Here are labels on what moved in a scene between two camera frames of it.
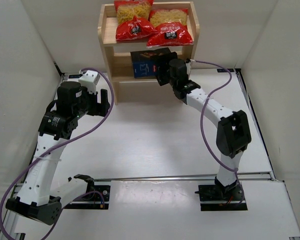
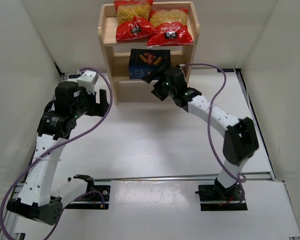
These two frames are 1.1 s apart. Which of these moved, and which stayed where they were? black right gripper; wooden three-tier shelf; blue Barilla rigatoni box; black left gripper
Moved: black right gripper; blue Barilla rigatoni box
Stayed: wooden three-tier shelf; black left gripper
